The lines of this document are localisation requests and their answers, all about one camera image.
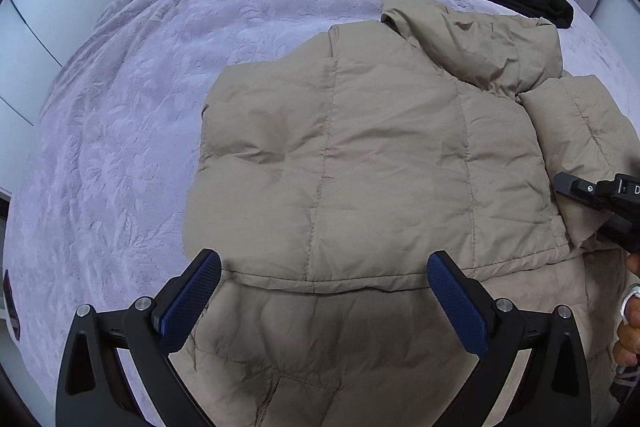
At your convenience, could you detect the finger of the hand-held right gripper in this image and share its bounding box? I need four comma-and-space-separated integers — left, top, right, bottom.
553, 172, 621, 210

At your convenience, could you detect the lavender embossed blanket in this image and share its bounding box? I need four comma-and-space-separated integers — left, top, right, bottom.
2, 0, 640, 427

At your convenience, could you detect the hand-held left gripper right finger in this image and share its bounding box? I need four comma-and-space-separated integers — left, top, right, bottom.
426, 250, 594, 427

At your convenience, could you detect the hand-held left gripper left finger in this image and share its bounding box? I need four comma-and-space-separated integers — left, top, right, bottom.
55, 249, 222, 427

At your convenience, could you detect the person's right hand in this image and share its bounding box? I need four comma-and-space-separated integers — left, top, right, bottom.
614, 253, 640, 367

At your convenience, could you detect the beige puffer jacket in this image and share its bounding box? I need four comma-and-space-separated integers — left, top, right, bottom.
170, 0, 640, 427

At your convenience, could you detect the white wardrobe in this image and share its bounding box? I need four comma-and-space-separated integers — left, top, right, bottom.
0, 0, 132, 208

